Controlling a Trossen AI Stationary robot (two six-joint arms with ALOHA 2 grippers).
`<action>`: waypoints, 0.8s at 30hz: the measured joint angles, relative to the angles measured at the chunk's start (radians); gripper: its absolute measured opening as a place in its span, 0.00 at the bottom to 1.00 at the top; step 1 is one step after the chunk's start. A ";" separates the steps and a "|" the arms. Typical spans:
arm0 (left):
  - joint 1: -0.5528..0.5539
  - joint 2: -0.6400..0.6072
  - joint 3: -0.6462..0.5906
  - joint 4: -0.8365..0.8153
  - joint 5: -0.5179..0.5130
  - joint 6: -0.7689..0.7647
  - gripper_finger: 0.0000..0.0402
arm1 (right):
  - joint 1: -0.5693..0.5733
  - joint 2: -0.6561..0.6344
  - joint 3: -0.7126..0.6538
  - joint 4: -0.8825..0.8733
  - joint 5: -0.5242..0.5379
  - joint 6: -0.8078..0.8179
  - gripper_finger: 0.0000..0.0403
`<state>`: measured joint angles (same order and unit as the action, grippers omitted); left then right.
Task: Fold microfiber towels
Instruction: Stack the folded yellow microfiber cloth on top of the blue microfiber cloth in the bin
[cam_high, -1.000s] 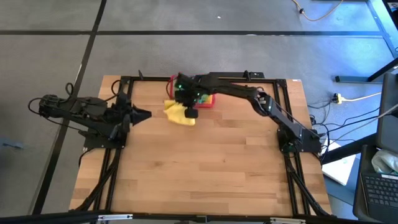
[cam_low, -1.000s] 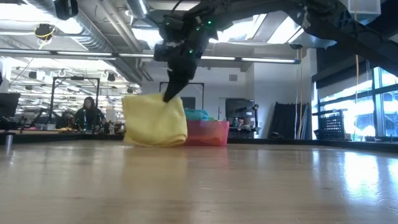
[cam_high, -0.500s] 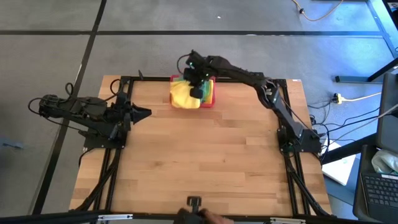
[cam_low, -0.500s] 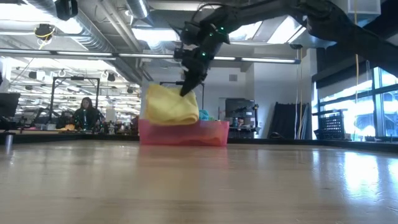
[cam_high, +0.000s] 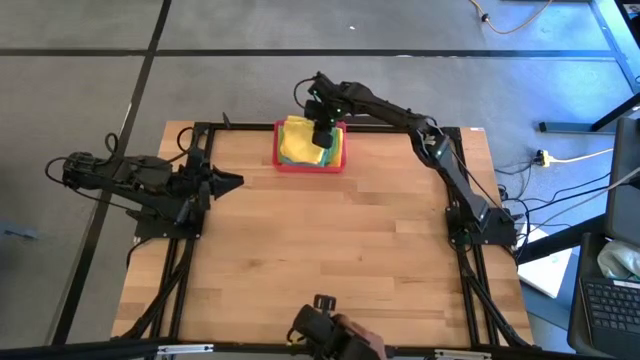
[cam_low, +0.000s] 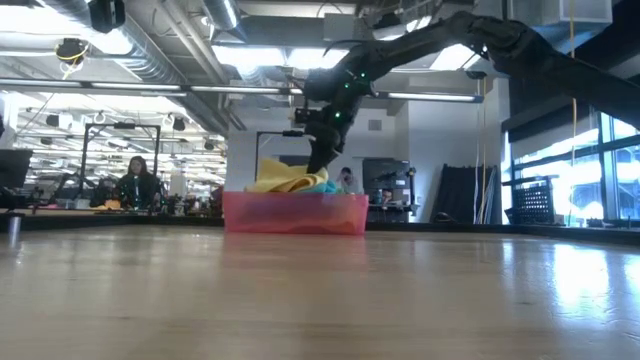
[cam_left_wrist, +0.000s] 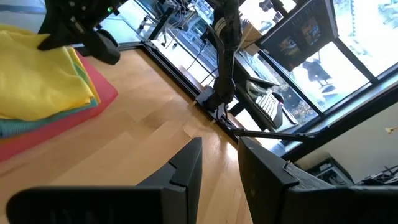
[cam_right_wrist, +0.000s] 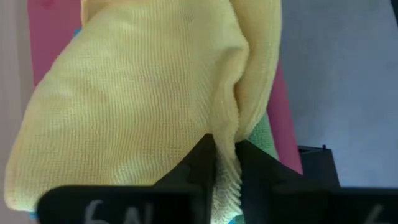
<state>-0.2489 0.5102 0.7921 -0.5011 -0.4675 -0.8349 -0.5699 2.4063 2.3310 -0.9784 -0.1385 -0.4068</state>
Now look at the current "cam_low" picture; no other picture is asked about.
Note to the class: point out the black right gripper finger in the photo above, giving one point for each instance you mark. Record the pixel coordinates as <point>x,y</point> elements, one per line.
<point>320,160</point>

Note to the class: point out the teal microfiber towel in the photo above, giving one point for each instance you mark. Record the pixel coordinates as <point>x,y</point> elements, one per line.
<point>327,188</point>

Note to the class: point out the yellow microfiber towel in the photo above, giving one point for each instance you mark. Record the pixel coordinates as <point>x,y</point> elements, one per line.
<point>280,180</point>

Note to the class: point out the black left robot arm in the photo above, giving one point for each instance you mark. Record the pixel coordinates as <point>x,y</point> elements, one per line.
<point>106,14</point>

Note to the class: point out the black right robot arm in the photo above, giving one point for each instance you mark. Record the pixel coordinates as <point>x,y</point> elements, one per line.
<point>525,55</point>

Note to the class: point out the person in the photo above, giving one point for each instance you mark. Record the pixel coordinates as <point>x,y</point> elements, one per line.
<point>137,185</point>
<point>346,180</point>

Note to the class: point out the pink plastic bin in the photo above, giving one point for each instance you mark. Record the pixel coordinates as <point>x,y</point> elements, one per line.
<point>295,215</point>

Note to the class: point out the long ceiling light bar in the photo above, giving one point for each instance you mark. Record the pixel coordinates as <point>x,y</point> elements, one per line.
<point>430,96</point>
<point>100,86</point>

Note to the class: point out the black leaning panel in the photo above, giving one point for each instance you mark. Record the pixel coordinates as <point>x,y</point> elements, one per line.
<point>457,195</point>

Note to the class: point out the black plastic crate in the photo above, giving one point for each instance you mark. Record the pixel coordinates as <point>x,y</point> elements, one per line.
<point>532,204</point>

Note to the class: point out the black round ceiling sensor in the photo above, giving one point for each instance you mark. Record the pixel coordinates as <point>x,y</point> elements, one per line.
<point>71,50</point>

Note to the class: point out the black monitor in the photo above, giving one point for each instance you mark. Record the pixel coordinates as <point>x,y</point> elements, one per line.
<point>14,167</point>

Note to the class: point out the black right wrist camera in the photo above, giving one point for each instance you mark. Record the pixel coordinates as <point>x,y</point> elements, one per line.
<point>306,116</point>

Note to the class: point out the black metal gantry frame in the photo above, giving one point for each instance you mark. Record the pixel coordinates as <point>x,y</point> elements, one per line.
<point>120,126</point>
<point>280,133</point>

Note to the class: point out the short silver metal post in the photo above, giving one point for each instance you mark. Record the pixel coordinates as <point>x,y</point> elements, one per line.
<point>14,230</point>

